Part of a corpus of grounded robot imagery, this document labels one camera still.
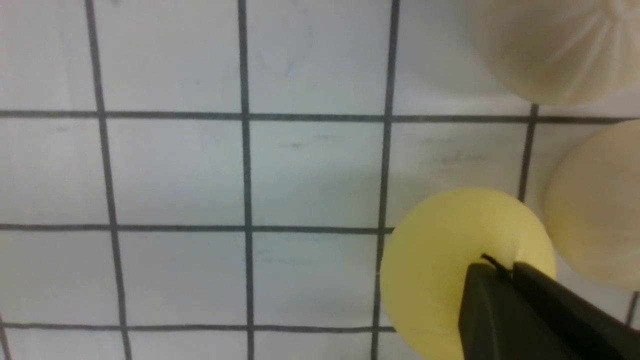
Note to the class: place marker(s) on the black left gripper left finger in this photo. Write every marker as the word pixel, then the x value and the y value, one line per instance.
pixel 497 323

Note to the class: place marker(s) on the white bun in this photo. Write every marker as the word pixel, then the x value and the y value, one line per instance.
pixel 592 206
pixel 560 52

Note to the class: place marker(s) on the white grid tablecloth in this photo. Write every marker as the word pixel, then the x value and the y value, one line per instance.
pixel 216 179

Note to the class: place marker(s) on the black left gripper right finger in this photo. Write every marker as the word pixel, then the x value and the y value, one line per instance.
pixel 588 331

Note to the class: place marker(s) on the yellow bun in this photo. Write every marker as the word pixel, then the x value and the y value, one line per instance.
pixel 425 260

